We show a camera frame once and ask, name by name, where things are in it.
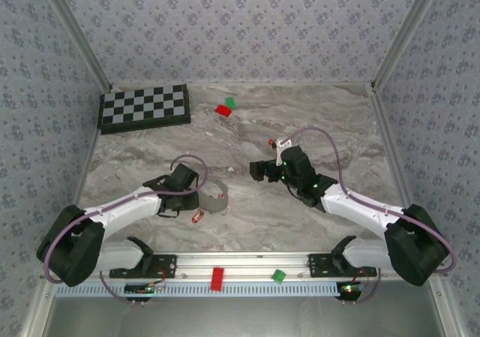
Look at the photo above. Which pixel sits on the black grey checkerboard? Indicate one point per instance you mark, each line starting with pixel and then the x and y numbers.
pixel 144 104

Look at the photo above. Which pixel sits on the right circuit board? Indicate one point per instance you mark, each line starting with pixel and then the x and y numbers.
pixel 350 288

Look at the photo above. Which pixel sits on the long red toy brick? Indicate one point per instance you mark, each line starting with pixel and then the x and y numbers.
pixel 216 278

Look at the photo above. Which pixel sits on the left circuit board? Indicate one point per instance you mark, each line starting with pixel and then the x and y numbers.
pixel 138 288

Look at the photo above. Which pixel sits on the flat green toy brick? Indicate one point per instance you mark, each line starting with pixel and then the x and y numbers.
pixel 230 102

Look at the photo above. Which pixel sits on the right aluminium frame post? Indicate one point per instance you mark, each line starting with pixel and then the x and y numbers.
pixel 408 25

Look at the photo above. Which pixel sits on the left aluminium side rail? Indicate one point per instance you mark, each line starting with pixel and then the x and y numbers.
pixel 90 149

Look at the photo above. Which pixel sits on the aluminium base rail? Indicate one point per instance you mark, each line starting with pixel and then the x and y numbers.
pixel 240 263

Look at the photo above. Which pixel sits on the circuit board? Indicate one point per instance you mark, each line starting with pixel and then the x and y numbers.
pixel 138 288
pixel 350 288

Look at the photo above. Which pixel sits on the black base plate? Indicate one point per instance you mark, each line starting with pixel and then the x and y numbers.
pixel 318 265
pixel 165 267

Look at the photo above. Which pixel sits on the grey metal panel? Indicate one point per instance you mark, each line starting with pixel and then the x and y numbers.
pixel 240 318

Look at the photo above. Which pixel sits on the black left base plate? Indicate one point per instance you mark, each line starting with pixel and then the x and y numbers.
pixel 165 267

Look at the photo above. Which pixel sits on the square green toy brick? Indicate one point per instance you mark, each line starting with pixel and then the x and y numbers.
pixel 278 276

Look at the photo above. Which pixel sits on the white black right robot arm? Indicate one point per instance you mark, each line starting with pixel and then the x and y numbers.
pixel 356 205

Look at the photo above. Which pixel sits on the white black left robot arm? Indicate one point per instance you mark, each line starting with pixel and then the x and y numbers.
pixel 123 205

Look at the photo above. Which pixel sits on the right aluminium side rail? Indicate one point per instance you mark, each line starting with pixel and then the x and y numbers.
pixel 388 138

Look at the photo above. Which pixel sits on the small red toy brick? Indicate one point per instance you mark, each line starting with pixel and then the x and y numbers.
pixel 223 110

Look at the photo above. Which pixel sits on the aluminium frame post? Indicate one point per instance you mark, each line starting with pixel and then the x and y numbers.
pixel 75 29
pixel 408 25

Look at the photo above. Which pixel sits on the left aluminium frame post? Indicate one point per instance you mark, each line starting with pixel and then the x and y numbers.
pixel 75 29

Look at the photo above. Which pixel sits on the aluminium side rail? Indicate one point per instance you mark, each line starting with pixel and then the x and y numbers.
pixel 90 149
pixel 388 138

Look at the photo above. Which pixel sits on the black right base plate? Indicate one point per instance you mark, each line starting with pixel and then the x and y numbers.
pixel 318 265

